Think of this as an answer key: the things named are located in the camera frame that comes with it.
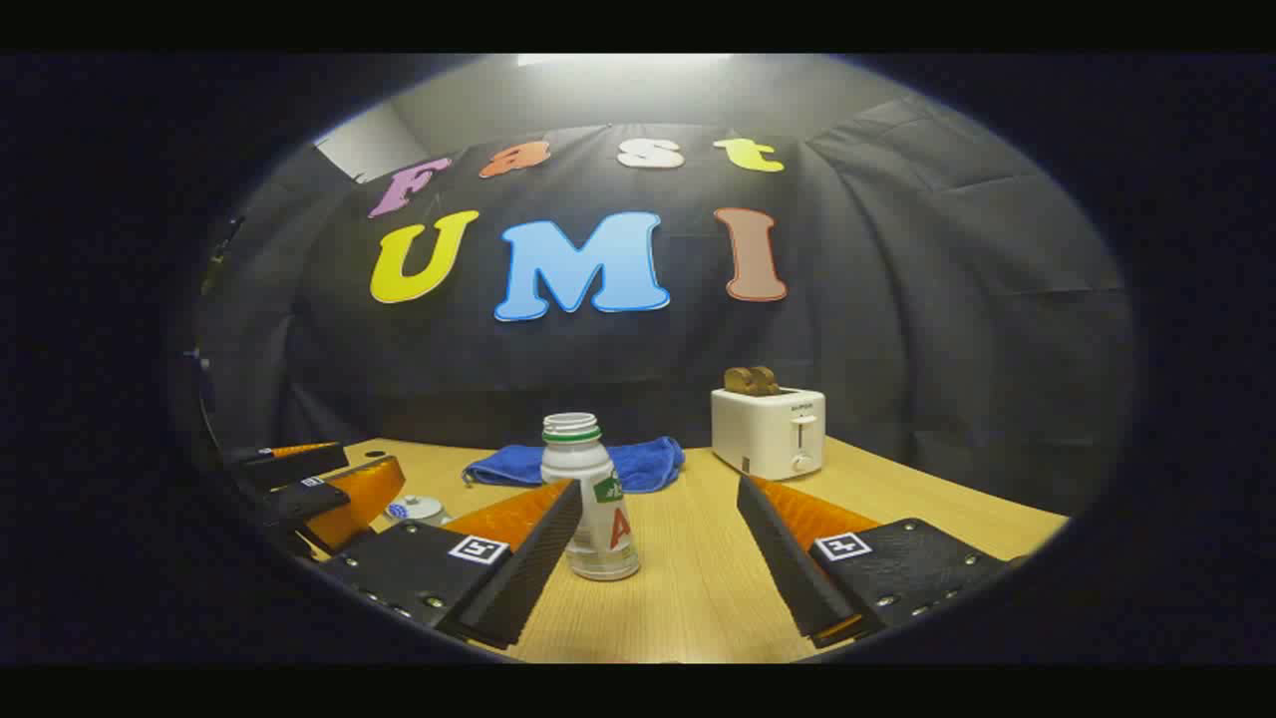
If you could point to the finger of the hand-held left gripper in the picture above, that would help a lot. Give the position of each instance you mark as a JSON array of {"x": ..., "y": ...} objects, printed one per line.
[
  {"x": 289, "y": 467},
  {"x": 349, "y": 499}
]

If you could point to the white toaster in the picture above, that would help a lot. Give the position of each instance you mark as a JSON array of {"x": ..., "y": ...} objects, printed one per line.
[{"x": 763, "y": 429}]

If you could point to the blue towel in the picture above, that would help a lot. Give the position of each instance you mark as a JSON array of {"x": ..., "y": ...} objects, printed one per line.
[{"x": 648, "y": 461}]

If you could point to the brown bread slice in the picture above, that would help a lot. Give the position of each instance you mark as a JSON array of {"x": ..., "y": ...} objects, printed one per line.
[
  {"x": 766, "y": 380},
  {"x": 738, "y": 381}
]

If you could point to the white plastic water bottle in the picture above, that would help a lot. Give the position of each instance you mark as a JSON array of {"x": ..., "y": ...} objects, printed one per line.
[{"x": 598, "y": 479}]

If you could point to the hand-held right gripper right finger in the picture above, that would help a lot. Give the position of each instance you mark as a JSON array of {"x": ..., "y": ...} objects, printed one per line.
[{"x": 783, "y": 558}]

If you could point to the ceiling light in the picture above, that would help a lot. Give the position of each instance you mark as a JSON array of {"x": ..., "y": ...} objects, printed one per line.
[{"x": 623, "y": 60}]

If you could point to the black backdrop cloth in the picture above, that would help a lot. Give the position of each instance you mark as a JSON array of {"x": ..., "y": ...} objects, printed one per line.
[{"x": 897, "y": 329}]

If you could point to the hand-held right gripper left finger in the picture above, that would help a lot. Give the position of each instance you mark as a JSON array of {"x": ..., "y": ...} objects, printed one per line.
[{"x": 538, "y": 558}]

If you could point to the white blue teacup lid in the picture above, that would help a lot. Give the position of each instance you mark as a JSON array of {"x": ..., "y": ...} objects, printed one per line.
[{"x": 419, "y": 508}]

